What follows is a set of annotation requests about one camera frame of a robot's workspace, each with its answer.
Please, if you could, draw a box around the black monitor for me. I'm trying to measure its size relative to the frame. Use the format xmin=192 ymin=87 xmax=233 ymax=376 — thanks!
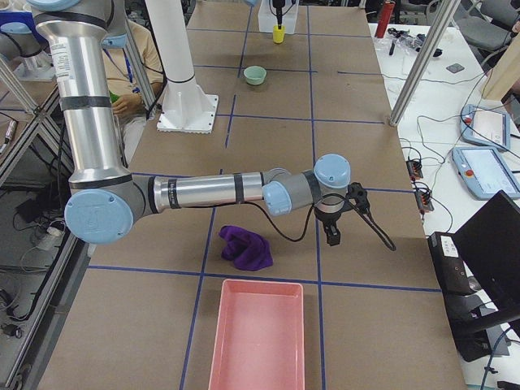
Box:
xmin=452 ymin=190 xmax=519 ymax=336

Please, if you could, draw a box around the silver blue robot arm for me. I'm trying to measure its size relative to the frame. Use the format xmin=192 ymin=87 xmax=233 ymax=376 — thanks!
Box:
xmin=31 ymin=1 xmax=372 ymax=245

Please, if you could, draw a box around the lower teach pendant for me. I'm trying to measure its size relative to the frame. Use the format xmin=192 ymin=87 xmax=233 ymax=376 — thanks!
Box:
xmin=451 ymin=146 xmax=519 ymax=200

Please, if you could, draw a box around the black device box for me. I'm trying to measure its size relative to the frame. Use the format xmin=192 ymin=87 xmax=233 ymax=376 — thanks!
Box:
xmin=427 ymin=232 xmax=477 ymax=296

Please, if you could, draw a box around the upper teach pendant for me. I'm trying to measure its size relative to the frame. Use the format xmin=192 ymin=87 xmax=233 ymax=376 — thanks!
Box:
xmin=460 ymin=104 xmax=513 ymax=151

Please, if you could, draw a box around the green ceramic bowl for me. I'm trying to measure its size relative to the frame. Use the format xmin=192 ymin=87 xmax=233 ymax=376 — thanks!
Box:
xmin=244 ymin=66 xmax=267 ymax=86

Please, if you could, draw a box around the aluminium frame post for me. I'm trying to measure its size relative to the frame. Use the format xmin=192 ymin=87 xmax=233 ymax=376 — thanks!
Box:
xmin=388 ymin=0 xmax=460 ymax=127

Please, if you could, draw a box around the seated person beige shirt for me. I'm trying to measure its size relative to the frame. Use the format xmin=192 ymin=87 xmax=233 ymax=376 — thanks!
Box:
xmin=97 ymin=18 xmax=166 ymax=163

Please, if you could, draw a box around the yellow plastic cup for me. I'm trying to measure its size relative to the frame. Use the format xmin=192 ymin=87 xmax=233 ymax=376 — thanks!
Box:
xmin=272 ymin=24 xmax=285 ymax=45

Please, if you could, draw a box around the pink plastic tray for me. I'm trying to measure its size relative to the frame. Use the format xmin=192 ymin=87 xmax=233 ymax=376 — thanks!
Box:
xmin=208 ymin=279 xmax=306 ymax=389

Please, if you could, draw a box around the teach pendant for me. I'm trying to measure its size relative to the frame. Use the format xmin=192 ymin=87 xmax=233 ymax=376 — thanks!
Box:
xmin=451 ymin=146 xmax=519 ymax=200
xmin=460 ymin=104 xmax=513 ymax=151

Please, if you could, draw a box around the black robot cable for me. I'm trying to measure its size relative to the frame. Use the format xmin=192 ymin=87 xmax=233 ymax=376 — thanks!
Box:
xmin=239 ymin=193 xmax=397 ymax=252

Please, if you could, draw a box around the clear plastic box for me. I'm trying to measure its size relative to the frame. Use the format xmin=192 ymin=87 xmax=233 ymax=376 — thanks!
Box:
xmin=258 ymin=0 xmax=299 ymax=34

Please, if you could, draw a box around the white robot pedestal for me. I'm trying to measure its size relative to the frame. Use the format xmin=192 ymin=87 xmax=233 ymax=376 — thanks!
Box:
xmin=145 ymin=0 xmax=219 ymax=134

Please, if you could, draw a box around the red cylinder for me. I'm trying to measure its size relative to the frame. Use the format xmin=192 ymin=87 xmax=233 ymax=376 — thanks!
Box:
xmin=375 ymin=0 xmax=396 ymax=39

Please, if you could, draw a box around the purple cloth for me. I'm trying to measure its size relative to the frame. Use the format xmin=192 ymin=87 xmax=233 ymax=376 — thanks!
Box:
xmin=219 ymin=225 xmax=274 ymax=271

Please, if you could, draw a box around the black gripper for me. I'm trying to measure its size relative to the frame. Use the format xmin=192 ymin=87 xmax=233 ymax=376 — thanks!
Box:
xmin=314 ymin=182 xmax=368 ymax=246

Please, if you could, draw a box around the orange black connector board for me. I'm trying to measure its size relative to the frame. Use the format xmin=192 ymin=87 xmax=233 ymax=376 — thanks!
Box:
xmin=406 ymin=159 xmax=423 ymax=181

